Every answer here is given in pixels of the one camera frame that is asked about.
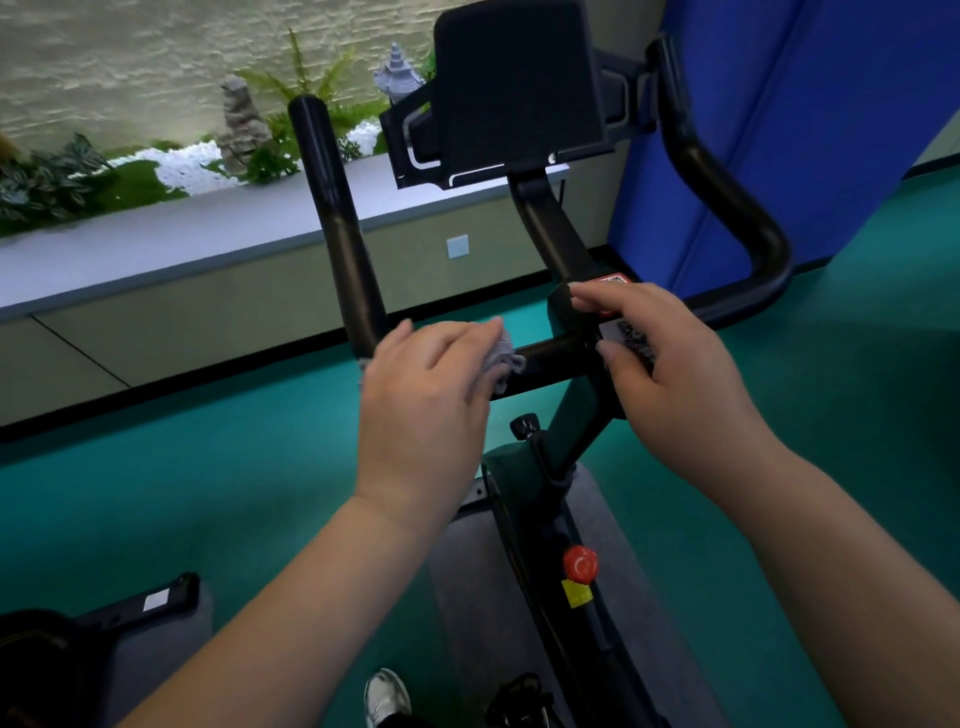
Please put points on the person's left forearm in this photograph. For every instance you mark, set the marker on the person's left forearm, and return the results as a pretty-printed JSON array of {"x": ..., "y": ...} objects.
[{"x": 300, "y": 637}]

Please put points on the large dark green fern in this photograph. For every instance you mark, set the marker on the large dark green fern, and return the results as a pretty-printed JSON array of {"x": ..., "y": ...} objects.
[{"x": 427, "y": 66}]

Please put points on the black tablet holder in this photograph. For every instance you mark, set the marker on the black tablet holder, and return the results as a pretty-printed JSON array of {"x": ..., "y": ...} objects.
[{"x": 517, "y": 82}]

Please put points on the person's left hand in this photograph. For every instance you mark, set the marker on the person's left hand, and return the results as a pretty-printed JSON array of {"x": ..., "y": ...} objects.
[{"x": 420, "y": 427}]

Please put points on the black exercise bike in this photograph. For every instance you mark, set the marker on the black exercise bike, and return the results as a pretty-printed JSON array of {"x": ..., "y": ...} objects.
[
  {"x": 555, "y": 487},
  {"x": 45, "y": 667}
]

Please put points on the blue padded column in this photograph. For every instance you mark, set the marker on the blue padded column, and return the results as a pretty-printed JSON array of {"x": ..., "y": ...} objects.
[{"x": 787, "y": 112}]

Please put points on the small dark green plant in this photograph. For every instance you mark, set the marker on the small dark green plant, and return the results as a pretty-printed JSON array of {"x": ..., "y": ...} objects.
[
  {"x": 270, "y": 165},
  {"x": 350, "y": 150}
]

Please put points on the white wall outlet plate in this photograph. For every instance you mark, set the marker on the white wall outlet plate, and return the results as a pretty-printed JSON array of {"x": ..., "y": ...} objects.
[{"x": 458, "y": 247}]

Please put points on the person's dark trousers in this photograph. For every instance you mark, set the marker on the person's dark trousers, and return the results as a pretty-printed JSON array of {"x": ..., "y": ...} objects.
[{"x": 409, "y": 722}]

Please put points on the variegated leaf plant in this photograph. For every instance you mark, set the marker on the variegated leaf plant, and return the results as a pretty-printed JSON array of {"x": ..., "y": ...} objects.
[{"x": 45, "y": 184}]

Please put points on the grey stone pagoda lantern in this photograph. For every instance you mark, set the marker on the grey stone pagoda lantern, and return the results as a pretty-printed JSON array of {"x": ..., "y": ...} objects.
[{"x": 397, "y": 75}]

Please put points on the person's right forearm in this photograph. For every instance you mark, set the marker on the person's right forearm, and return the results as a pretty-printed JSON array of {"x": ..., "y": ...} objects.
[{"x": 862, "y": 585}]

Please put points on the grey stacked rock sculpture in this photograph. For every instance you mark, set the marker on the grey stacked rock sculpture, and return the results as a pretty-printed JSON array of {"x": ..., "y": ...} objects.
[{"x": 244, "y": 127}]

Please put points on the light green fern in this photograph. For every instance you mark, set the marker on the light green fern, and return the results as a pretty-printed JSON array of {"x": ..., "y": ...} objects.
[{"x": 307, "y": 82}]

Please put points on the white pebble path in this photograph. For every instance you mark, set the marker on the white pebble path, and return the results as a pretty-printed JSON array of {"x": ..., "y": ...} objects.
[{"x": 187, "y": 169}]

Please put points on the green moss bed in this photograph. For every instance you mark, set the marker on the green moss bed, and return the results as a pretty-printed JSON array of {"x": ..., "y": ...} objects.
[{"x": 135, "y": 187}]

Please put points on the grey cleaning cloth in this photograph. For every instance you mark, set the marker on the grey cleaning cloth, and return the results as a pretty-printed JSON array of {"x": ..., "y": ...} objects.
[{"x": 502, "y": 356}]

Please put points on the person's right hand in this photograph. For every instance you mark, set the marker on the person's right hand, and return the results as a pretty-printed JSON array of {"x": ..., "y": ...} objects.
[{"x": 690, "y": 397}]

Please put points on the grey-topped beige cabinet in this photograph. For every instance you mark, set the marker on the grey-topped beige cabinet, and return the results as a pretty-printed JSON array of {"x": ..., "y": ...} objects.
[{"x": 187, "y": 232}]

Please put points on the person's white left shoe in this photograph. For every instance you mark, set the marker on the person's white left shoe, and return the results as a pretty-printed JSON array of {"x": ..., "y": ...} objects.
[{"x": 386, "y": 697}]

